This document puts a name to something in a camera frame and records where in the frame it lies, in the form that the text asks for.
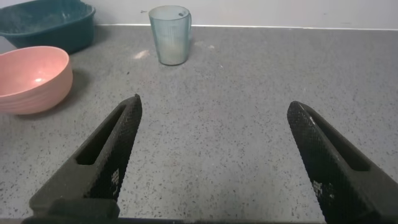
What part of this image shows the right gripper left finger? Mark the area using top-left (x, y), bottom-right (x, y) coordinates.
top-left (29, 93), bottom-right (144, 218)

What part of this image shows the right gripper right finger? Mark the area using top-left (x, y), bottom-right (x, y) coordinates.
top-left (286, 100), bottom-right (398, 224)

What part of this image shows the translucent blue ribbed cup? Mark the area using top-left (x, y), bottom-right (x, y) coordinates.
top-left (148, 5), bottom-right (193, 67)

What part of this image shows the pink plastic bowl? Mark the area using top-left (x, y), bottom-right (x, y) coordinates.
top-left (0, 45), bottom-right (74, 116)

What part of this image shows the teal square plastic basin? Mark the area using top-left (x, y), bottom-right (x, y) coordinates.
top-left (0, 0), bottom-right (96, 55)

